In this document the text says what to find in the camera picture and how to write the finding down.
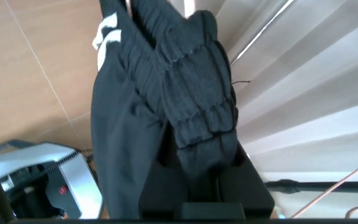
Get black shorts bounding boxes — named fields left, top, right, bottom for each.
left=90, top=0, right=239, bottom=219

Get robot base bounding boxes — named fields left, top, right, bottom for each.
left=0, top=139, right=104, bottom=222

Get beige curtain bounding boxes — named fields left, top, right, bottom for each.
left=166, top=0, right=358, bottom=218

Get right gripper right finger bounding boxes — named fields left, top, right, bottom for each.
left=218, top=143, right=275, bottom=218

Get black clothes rack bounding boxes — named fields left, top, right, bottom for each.
left=265, top=179, right=358, bottom=194

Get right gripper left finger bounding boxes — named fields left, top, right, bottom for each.
left=138, top=124, right=214, bottom=218

